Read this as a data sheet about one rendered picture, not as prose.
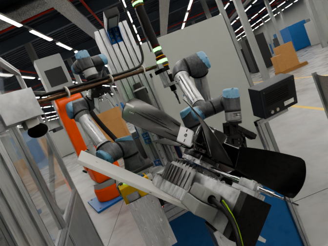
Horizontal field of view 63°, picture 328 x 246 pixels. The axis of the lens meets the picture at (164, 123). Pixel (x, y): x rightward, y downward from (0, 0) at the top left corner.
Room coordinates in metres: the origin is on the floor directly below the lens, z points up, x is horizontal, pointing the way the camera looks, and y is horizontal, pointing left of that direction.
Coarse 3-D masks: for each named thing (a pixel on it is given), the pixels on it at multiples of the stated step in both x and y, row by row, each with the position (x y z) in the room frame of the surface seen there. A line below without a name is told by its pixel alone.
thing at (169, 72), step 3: (165, 66) 1.10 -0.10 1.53; (168, 66) 1.11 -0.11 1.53; (168, 69) 1.11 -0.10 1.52; (168, 72) 1.10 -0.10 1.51; (168, 75) 1.10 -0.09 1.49; (171, 75) 1.11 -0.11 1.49; (171, 78) 1.11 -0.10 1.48; (171, 81) 1.11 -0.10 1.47; (174, 84) 1.11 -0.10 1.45; (171, 87) 1.11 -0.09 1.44; (174, 87) 1.11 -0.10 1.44; (171, 90) 1.12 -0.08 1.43
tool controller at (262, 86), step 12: (264, 84) 1.60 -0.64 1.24; (276, 84) 1.57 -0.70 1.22; (288, 84) 1.59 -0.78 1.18; (252, 96) 1.62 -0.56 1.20; (264, 96) 1.55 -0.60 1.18; (276, 96) 1.58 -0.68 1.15; (288, 96) 1.61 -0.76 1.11; (252, 108) 1.66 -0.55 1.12; (264, 108) 1.57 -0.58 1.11; (276, 108) 1.57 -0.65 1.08
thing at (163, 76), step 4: (156, 64) 1.08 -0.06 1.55; (160, 64) 1.08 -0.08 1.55; (156, 68) 1.08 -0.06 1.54; (160, 68) 1.07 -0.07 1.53; (164, 68) 1.09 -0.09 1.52; (156, 72) 1.09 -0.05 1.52; (160, 72) 1.08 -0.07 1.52; (164, 72) 1.09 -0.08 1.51; (160, 76) 1.10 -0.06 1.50; (164, 76) 1.09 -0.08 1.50; (164, 80) 1.09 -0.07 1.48; (168, 80) 1.09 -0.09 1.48; (176, 80) 1.09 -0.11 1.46; (164, 84) 1.10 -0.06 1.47; (168, 84) 1.09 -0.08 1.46; (172, 84) 1.09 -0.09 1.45
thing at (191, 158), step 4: (184, 156) 1.00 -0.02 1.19; (188, 156) 0.98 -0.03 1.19; (188, 160) 1.03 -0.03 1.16; (192, 160) 0.96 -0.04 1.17; (196, 160) 0.95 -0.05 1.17; (200, 160) 0.97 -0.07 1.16; (200, 164) 0.95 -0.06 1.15; (204, 164) 0.95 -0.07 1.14; (208, 164) 0.97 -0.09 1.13; (208, 168) 0.95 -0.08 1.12
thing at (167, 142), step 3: (165, 138) 1.33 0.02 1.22; (153, 141) 1.30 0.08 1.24; (156, 141) 1.29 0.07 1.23; (159, 141) 1.28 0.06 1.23; (162, 141) 1.27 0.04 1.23; (165, 141) 1.26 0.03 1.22; (168, 141) 1.24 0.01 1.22; (171, 141) 1.23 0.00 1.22; (168, 144) 1.20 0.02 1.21; (171, 144) 1.18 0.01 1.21; (174, 144) 1.17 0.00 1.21; (177, 144) 1.15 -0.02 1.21; (180, 144) 1.14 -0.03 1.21
